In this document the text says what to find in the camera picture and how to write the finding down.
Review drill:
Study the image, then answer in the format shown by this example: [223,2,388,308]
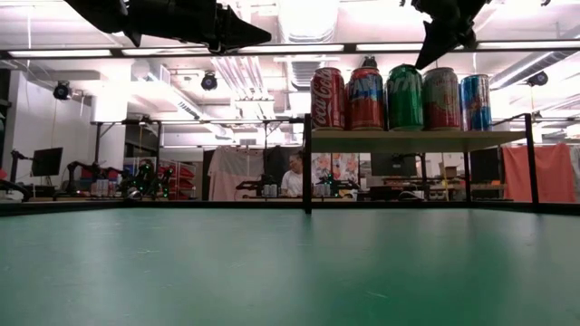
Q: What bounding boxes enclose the black background screen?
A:
[469,147,502,185]

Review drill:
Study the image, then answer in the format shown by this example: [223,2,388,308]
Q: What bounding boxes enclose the red storage bins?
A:
[156,160,198,200]

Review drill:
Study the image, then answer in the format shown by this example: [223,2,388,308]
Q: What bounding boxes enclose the red white-patterned soda can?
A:
[310,66,346,131]

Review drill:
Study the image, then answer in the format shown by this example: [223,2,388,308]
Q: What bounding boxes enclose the green table mat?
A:
[0,206,580,326]

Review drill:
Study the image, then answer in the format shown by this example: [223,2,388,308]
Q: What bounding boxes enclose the pink and white soda can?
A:
[421,66,462,131]

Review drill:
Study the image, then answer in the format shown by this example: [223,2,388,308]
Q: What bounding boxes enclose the red soda can green accent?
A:
[346,67,386,131]

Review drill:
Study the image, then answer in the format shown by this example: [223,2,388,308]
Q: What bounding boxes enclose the black background table frame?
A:
[90,116,305,153]

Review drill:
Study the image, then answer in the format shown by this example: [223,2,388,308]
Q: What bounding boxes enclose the green Sprite can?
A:
[384,63,425,131]

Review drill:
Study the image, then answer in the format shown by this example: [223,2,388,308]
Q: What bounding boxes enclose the person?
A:
[280,151,305,198]

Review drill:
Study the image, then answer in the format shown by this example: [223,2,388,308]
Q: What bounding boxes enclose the salmon pink hanging cloth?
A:
[501,142,580,204]

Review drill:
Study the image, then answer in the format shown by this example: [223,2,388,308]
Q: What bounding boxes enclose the white ceiling duct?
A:
[275,0,341,91]

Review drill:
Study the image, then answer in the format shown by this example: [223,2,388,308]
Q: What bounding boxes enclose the colourful printed cloth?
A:
[312,152,360,199]

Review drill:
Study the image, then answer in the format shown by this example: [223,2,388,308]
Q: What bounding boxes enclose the wooden shelf black metal frame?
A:
[302,111,540,215]

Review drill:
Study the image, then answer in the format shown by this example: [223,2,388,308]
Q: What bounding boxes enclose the slim blue silver energy can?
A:
[459,73,493,132]

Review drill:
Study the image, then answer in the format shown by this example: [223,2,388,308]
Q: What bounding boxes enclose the black metal rig frame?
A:
[0,198,580,216]

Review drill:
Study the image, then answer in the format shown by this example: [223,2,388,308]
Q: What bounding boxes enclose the wide black background monitor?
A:
[370,152,419,178]

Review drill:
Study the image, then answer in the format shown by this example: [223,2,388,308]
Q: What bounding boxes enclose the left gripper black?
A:
[124,0,273,54]

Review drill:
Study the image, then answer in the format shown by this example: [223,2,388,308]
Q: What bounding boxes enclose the white hanging cloth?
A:
[207,145,268,203]

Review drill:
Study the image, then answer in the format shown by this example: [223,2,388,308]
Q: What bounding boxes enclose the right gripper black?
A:
[411,0,493,71]

